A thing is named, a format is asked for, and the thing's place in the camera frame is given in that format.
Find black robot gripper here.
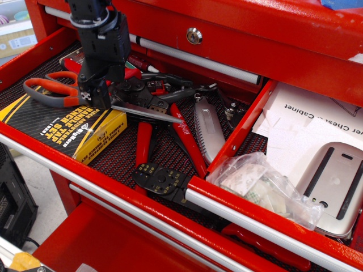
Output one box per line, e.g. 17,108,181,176
70,11,131,110

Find orange grey handled scissors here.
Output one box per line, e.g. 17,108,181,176
23,71,182,124

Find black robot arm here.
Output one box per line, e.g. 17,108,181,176
68,1,131,109

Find black red drawer liner mat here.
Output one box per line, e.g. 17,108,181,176
0,41,268,227

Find red lower drawer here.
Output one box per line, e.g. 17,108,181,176
32,202,216,272

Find large open red drawer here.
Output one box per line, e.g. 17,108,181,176
0,27,287,272

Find small open red drawer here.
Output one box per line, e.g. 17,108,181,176
185,80,362,271

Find socket bit set package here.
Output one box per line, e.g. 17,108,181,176
59,47,85,73

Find yellow black tap wrench box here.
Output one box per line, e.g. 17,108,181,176
1,94,127,165

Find red marker pen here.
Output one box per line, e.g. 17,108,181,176
128,55,159,73

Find red black ratchet crimping tool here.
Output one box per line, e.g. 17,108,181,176
62,58,171,122

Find grey black pliers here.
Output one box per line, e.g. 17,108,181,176
141,72,218,104

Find silver cabinet lock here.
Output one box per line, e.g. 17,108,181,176
186,27,202,45

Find black device on floor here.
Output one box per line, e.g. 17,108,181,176
1,144,38,248

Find clear plastic bag of parts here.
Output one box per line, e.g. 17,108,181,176
206,152,324,231

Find white cabinet manual paper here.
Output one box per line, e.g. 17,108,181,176
252,83,362,185

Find red tool chest cabinet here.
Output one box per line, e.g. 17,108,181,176
24,0,363,272

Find red handled wire crimper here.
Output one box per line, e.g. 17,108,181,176
132,102,208,204

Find silver wireless mouse upside down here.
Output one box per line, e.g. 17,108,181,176
296,142,362,239

